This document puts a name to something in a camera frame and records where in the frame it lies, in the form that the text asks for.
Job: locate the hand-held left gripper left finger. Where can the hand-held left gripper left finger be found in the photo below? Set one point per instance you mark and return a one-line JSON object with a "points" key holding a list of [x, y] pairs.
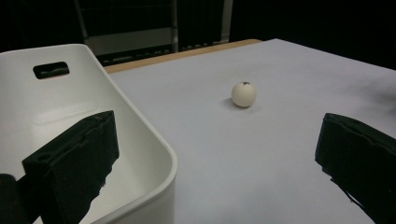
{"points": [[71, 161]]}

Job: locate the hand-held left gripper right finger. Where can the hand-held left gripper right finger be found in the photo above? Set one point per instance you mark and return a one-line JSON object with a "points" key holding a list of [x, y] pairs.
{"points": [[358, 155]]}

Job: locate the white plastic storage bin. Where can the white plastic storage bin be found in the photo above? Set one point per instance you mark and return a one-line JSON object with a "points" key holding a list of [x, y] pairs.
{"points": [[137, 140]]}

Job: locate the white egg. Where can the white egg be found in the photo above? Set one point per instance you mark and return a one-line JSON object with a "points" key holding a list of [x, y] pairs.
{"points": [[243, 95]]}

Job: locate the white table mat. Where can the white table mat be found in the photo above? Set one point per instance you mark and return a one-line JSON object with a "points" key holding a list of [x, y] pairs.
{"points": [[243, 161]]}

